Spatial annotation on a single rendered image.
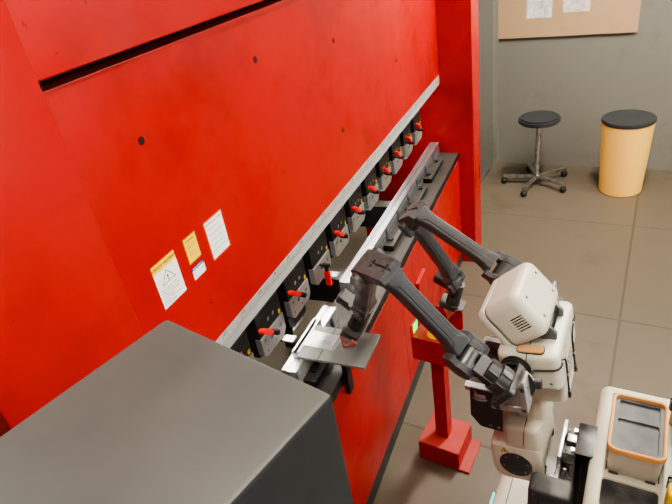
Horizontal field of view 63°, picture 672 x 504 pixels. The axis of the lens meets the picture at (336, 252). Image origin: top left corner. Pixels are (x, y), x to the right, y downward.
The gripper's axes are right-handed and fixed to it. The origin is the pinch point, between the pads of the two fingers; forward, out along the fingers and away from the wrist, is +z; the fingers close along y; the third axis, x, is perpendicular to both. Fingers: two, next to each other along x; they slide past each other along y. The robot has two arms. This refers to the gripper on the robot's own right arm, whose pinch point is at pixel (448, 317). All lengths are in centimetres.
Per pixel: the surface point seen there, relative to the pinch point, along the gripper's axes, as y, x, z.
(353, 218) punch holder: 49, 2, -33
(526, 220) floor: 1, -234, 85
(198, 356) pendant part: -3, 148, -121
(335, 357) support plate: 24, 58, -15
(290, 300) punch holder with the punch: 42, 61, -36
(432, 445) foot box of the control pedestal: -12, 16, 67
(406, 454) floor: -1, 17, 82
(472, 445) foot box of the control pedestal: -28, 0, 74
